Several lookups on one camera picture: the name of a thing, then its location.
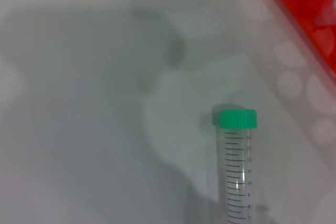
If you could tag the green capped clear test tube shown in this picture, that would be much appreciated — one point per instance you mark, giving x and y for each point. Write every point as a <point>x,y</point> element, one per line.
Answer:
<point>237,119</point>

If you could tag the orange test tube rack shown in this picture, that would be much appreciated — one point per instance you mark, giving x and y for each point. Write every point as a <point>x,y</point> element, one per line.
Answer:
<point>302,6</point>

